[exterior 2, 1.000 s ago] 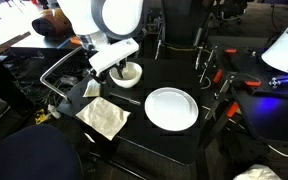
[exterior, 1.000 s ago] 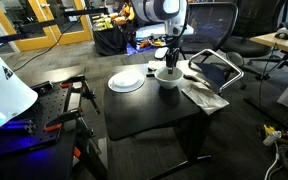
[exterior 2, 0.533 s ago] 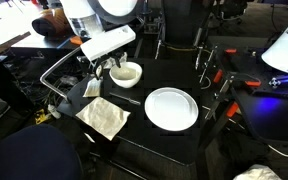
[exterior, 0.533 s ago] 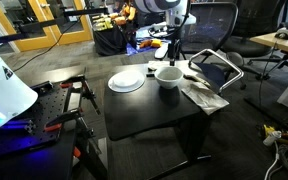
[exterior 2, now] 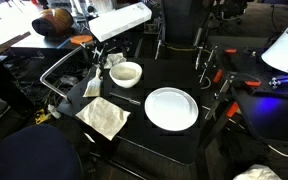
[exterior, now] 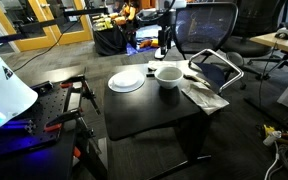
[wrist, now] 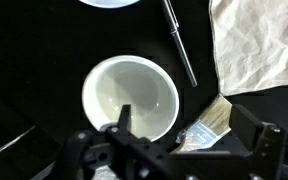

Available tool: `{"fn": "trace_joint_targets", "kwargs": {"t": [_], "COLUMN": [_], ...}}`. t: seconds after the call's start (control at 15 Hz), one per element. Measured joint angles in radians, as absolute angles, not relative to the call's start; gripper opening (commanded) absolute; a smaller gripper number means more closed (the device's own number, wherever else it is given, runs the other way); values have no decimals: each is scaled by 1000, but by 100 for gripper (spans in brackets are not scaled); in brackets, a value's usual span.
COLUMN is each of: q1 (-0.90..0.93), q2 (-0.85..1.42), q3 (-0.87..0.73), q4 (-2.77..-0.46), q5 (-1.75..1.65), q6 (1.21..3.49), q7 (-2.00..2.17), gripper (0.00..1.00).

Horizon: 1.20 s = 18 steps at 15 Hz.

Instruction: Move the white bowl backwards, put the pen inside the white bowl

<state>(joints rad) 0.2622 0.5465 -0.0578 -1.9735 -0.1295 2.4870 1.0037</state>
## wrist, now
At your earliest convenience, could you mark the large beige cloth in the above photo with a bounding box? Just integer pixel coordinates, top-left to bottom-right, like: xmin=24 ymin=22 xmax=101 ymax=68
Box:
xmin=208 ymin=0 xmax=288 ymax=97

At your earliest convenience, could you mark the white round plate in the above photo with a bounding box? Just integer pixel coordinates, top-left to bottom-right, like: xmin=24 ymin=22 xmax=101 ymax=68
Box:
xmin=78 ymin=0 xmax=142 ymax=9

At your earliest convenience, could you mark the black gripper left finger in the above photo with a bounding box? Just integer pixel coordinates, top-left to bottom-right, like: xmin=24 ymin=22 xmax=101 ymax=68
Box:
xmin=105 ymin=104 xmax=172 ymax=180

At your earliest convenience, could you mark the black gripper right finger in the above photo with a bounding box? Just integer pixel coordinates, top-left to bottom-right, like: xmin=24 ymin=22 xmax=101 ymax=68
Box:
xmin=229 ymin=104 xmax=287 ymax=180

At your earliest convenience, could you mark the black utensil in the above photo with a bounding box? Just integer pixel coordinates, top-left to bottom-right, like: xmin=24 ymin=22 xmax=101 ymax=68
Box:
xmin=160 ymin=0 xmax=198 ymax=88

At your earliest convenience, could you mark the pale bristle paintbrush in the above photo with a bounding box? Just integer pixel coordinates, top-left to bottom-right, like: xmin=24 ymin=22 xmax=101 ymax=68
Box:
xmin=170 ymin=93 xmax=233 ymax=156

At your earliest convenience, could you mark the white ceramic bowl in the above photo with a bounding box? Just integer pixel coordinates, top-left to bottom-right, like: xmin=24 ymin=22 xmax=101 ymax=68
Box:
xmin=81 ymin=54 xmax=181 ymax=143

